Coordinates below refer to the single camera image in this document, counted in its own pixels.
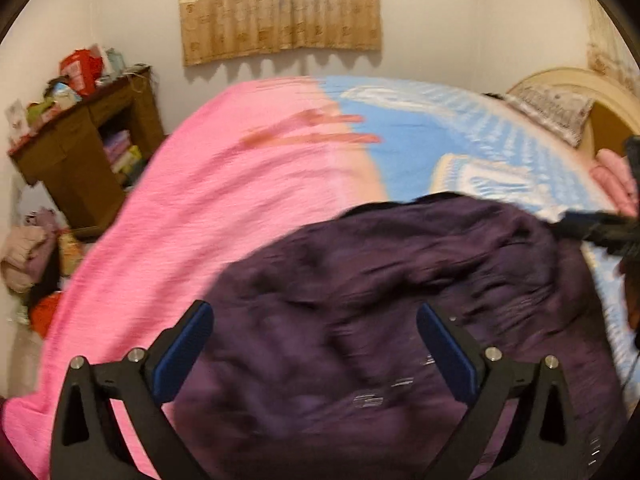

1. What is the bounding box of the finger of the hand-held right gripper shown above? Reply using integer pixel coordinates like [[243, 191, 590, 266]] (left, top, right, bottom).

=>
[[580, 231, 640, 257], [552, 210, 640, 235]]

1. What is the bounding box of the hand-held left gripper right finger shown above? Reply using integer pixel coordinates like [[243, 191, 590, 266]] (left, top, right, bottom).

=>
[[416, 302, 593, 480]]

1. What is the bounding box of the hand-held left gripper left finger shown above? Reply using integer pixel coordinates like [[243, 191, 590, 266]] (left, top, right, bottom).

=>
[[49, 300, 215, 480]]

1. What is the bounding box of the purple quilted jacket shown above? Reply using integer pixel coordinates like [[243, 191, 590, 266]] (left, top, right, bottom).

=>
[[170, 195, 631, 480]]

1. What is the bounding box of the pile of clothes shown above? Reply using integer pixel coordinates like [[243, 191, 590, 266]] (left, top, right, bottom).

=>
[[0, 210, 63, 293]]

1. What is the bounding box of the pink floral folded quilt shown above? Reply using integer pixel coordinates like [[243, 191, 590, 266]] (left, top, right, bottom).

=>
[[587, 149, 640, 218]]

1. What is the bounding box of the patterned pillow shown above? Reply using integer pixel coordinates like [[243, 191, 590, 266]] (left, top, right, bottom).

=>
[[507, 85, 596, 148]]

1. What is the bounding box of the cream bed headboard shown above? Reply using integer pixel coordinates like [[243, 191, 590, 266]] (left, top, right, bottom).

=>
[[505, 67, 640, 161]]

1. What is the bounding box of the beige window curtain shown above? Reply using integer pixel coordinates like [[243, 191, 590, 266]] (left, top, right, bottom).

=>
[[585, 0, 640, 96], [179, 0, 383, 67]]

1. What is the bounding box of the orange cloth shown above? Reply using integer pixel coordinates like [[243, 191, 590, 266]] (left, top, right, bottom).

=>
[[27, 292, 63, 338]]

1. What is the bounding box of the pink blanket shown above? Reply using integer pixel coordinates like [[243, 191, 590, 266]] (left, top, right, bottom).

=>
[[0, 77, 386, 480]]

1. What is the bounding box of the stack of pastel boxes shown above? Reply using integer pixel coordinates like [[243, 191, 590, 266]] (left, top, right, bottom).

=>
[[102, 130, 146, 186]]

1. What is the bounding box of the brown wooden desk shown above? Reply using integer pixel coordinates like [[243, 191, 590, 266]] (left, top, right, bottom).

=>
[[7, 65, 166, 238]]

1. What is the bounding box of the blue white package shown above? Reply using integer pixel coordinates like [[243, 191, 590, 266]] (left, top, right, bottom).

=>
[[50, 82, 81, 108]]

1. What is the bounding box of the clear plastic jar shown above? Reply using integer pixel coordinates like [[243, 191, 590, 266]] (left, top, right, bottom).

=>
[[102, 47, 126, 78]]

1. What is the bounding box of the red gift bag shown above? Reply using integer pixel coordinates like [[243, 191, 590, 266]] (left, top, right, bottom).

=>
[[60, 45, 103, 96]]

